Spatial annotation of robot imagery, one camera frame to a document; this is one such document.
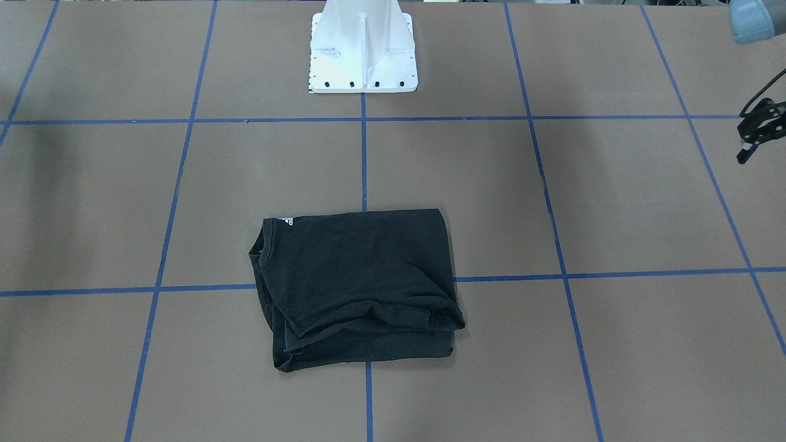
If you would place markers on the black printed t-shirt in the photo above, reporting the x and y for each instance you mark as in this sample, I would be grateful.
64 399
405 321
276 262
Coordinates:
357 287

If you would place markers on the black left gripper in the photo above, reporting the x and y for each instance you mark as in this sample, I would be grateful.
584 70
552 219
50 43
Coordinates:
760 124

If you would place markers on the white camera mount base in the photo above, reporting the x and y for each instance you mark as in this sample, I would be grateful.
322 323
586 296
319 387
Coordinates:
362 47

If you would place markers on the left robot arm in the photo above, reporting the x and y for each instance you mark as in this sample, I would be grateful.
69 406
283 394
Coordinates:
757 21

